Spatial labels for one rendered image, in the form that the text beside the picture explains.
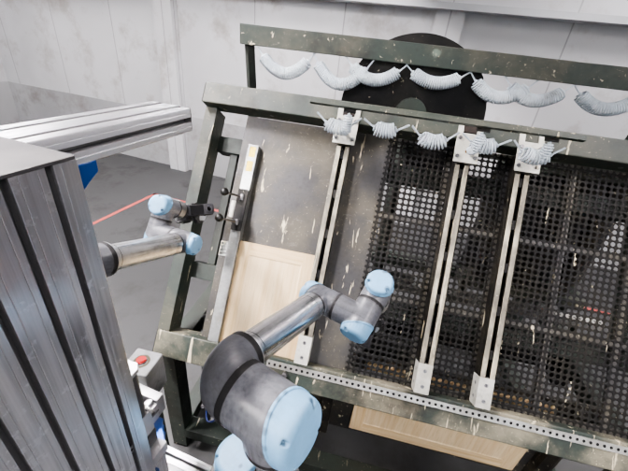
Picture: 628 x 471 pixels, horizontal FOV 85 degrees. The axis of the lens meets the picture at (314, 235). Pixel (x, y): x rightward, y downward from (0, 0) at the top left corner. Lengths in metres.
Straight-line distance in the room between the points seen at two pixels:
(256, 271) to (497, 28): 3.88
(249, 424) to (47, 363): 0.28
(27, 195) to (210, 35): 5.29
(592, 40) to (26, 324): 4.88
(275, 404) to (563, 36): 4.62
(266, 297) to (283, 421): 1.11
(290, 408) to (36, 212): 0.42
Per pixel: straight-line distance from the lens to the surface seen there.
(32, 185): 0.46
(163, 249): 1.18
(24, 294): 0.50
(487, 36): 4.72
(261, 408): 0.59
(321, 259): 1.57
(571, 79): 2.23
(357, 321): 0.89
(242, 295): 1.68
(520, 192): 1.71
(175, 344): 1.81
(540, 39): 4.79
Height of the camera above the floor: 2.17
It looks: 30 degrees down
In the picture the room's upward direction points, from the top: 7 degrees clockwise
